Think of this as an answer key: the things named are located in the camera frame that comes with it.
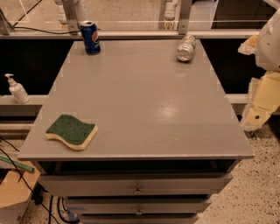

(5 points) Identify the bottom grey drawer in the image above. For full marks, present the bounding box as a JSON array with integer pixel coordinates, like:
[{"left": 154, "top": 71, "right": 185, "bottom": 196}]
[{"left": 81, "top": 214, "right": 198, "bottom": 224}]

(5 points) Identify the black cable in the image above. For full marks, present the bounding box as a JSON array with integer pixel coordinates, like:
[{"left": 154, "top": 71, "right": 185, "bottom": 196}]
[{"left": 0, "top": 136, "right": 62, "bottom": 224}]

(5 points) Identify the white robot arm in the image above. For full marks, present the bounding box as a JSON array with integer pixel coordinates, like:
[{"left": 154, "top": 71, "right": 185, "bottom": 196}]
[{"left": 238, "top": 9, "right": 280, "bottom": 131}]

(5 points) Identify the grey drawer cabinet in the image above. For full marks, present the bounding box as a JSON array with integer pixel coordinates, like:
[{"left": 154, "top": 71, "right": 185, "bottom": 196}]
[{"left": 17, "top": 38, "right": 256, "bottom": 224}]

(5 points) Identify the left metal post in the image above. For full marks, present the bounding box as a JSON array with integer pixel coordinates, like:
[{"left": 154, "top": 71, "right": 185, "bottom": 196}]
[{"left": 61, "top": 0, "right": 79, "bottom": 34}]

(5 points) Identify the blue pepsi can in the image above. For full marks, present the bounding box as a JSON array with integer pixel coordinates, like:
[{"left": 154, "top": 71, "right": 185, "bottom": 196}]
[{"left": 80, "top": 21, "right": 101, "bottom": 55}]

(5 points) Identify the grey drawer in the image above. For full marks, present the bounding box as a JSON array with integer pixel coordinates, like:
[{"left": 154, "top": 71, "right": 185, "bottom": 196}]
[
  {"left": 81, "top": 214, "right": 198, "bottom": 224},
  {"left": 65, "top": 198, "right": 210, "bottom": 215},
  {"left": 39, "top": 172, "right": 233, "bottom": 197}
]

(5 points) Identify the wooden box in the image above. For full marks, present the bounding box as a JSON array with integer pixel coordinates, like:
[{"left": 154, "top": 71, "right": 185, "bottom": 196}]
[{"left": 0, "top": 170, "right": 40, "bottom": 224}]

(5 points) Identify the right metal post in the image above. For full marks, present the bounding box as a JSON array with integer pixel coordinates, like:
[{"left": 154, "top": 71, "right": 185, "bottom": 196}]
[{"left": 178, "top": 0, "right": 193, "bottom": 35}]

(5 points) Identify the top grey drawer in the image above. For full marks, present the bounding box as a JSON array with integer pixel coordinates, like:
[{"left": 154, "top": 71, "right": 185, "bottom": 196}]
[{"left": 39, "top": 172, "right": 233, "bottom": 197}]

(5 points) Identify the silver 7up can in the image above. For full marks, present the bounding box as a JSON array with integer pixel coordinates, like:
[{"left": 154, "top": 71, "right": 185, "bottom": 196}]
[{"left": 176, "top": 35, "right": 196, "bottom": 62}]

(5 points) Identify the green yellow sponge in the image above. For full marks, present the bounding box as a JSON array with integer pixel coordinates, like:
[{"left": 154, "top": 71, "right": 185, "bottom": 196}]
[{"left": 45, "top": 115, "right": 98, "bottom": 151}]

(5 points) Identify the metal post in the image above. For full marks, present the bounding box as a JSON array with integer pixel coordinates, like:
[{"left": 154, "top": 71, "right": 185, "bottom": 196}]
[
  {"left": 178, "top": 0, "right": 193, "bottom": 35},
  {"left": 61, "top": 0, "right": 79, "bottom": 34}
]

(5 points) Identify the white pump soap bottle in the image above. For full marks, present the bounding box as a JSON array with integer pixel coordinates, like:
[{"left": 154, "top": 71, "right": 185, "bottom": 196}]
[{"left": 5, "top": 73, "right": 30, "bottom": 104}]

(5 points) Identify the green rod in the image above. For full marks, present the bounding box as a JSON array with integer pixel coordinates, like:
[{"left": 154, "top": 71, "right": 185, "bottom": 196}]
[{"left": 0, "top": 156, "right": 34, "bottom": 172}]

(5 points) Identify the middle grey drawer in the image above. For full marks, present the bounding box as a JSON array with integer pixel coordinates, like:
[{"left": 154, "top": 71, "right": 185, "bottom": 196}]
[{"left": 65, "top": 198, "right": 210, "bottom": 215}]

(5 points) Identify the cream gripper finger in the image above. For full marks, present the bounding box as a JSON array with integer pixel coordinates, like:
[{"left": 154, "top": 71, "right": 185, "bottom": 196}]
[
  {"left": 241, "top": 72, "right": 280, "bottom": 131},
  {"left": 238, "top": 34, "right": 258, "bottom": 55}
]

